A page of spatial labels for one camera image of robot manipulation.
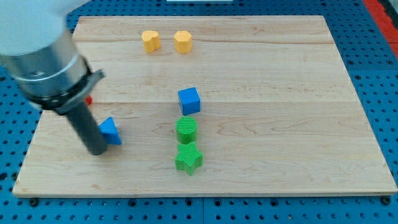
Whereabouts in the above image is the blue triangle block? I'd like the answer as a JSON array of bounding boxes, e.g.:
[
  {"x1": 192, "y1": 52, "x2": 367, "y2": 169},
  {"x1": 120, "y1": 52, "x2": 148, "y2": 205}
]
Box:
[{"x1": 99, "y1": 117, "x2": 122, "y2": 145}]

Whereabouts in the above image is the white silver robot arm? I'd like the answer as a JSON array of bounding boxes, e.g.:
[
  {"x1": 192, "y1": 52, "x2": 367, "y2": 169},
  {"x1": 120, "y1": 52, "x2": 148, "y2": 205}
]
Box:
[{"x1": 1, "y1": 0, "x2": 104, "y2": 116}]

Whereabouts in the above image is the yellow hexagon block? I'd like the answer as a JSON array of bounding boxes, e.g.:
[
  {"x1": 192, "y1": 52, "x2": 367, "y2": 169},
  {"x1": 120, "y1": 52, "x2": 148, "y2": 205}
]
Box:
[{"x1": 174, "y1": 30, "x2": 193, "y2": 54}]

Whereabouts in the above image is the wooden board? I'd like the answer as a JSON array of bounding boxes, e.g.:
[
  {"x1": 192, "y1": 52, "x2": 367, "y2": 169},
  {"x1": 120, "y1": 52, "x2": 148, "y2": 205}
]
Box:
[{"x1": 13, "y1": 16, "x2": 397, "y2": 198}]

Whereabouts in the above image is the blue cube block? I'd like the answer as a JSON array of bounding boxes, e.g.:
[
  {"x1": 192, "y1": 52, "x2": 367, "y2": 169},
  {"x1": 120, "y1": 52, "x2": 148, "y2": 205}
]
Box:
[{"x1": 178, "y1": 87, "x2": 201, "y2": 116}]

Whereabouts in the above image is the green cylinder block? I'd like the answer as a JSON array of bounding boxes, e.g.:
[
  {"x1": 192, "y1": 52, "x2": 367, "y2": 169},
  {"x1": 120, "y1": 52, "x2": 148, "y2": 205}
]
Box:
[{"x1": 175, "y1": 116, "x2": 198, "y2": 144}]

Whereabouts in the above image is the green star block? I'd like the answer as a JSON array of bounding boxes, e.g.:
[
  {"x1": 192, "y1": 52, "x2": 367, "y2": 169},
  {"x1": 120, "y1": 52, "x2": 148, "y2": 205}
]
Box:
[{"x1": 174, "y1": 141, "x2": 203, "y2": 175}]

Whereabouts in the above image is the yellow heart block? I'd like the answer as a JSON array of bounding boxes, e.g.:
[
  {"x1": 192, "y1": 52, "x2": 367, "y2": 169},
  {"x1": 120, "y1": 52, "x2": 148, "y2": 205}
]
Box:
[{"x1": 141, "y1": 30, "x2": 161, "y2": 54}]

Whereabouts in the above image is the red block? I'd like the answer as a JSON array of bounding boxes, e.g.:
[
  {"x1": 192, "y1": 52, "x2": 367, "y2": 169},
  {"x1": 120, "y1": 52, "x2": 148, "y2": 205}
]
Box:
[{"x1": 85, "y1": 95, "x2": 93, "y2": 106}]

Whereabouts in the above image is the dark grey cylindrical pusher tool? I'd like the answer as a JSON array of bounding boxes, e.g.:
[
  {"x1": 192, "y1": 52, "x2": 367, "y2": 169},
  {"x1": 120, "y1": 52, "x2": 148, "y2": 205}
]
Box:
[{"x1": 65, "y1": 101, "x2": 108, "y2": 156}]

